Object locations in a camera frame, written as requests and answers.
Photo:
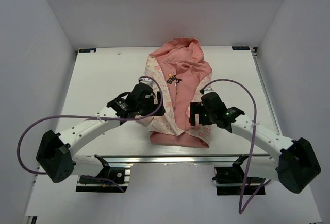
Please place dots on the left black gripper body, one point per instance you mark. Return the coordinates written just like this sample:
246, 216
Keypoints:
149, 106

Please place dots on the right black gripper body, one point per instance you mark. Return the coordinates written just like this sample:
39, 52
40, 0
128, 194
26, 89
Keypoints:
205, 117

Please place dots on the pink Snoopy zip jacket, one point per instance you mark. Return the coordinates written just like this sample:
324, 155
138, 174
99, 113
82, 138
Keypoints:
180, 71

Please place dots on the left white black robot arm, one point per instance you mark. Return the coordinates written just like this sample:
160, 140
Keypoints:
57, 153

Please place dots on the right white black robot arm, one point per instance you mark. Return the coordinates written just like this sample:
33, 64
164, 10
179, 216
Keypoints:
291, 162

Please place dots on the right blue table label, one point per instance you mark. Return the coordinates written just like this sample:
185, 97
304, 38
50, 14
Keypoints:
240, 48

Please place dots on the blue table label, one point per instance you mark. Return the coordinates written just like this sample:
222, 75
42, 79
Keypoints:
87, 50
240, 48

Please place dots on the left blue table label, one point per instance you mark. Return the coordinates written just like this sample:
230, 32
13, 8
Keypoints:
87, 50

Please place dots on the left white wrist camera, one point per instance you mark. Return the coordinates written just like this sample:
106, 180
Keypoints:
146, 80

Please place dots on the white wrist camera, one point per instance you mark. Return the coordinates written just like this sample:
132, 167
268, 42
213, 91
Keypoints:
206, 90
146, 80

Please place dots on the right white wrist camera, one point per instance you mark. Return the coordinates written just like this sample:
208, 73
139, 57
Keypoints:
206, 90

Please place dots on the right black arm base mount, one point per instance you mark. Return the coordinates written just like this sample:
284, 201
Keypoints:
229, 180

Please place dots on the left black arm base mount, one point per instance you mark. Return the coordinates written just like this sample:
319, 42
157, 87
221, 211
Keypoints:
100, 177

